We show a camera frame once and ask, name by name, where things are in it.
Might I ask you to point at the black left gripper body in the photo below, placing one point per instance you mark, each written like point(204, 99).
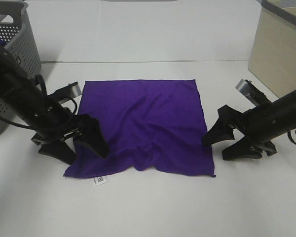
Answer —
point(52, 122)

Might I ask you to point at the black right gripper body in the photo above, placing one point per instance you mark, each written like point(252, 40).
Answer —
point(259, 125)

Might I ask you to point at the grey perforated plastic basket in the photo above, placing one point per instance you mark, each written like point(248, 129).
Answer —
point(21, 45)

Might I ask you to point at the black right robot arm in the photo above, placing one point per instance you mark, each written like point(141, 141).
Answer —
point(285, 110)

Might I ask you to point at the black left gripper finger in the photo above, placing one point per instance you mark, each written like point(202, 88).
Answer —
point(90, 135)
point(58, 150)

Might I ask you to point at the left wrist camera silver mount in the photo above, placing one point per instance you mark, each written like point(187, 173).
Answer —
point(66, 93)

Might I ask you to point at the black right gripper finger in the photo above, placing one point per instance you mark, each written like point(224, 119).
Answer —
point(221, 130)
point(241, 149)

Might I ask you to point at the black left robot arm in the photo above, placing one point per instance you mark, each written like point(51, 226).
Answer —
point(16, 90)

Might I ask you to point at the wrist camera silver mount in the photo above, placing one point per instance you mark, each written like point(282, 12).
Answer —
point(249, 91)
point(66, 93)

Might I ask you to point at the purple towel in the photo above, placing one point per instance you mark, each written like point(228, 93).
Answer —
point(146, 123)

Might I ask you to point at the beige bin with grey rim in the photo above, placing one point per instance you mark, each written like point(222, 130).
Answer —
point(273, 56)

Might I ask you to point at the right wrist camera silver mount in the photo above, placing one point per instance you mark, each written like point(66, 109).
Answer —
point(249, 91)

